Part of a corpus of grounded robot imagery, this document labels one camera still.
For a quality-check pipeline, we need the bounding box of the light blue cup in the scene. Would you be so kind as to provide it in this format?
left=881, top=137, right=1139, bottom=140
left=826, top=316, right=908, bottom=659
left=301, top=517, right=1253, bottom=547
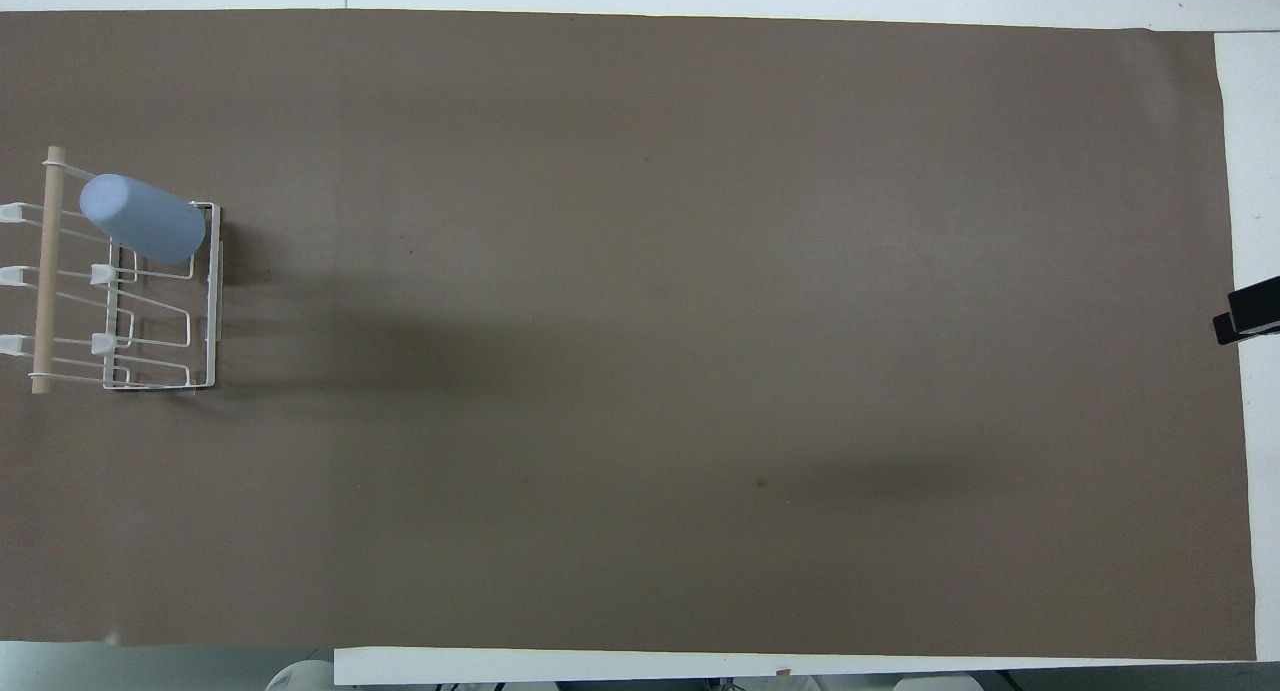
left=79, top=174, right=208, bottom=266

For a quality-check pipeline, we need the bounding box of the white wire cup holder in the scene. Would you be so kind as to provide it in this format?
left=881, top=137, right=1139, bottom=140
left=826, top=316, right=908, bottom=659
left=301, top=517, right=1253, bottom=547
left=0, top=147, right=224, bottom=396

